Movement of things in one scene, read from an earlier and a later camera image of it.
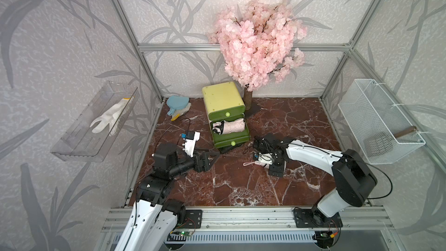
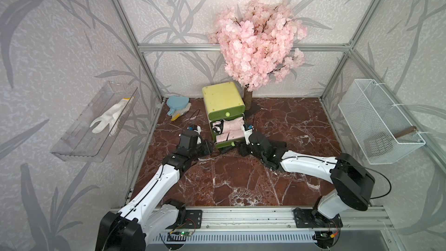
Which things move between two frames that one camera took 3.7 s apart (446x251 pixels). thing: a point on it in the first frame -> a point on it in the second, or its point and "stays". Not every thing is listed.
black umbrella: x=226 y=149 stays
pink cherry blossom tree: x=258 y=39 stays
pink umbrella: x=259 y=163 -> x=223 y=137
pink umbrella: x=224 y=127 stays
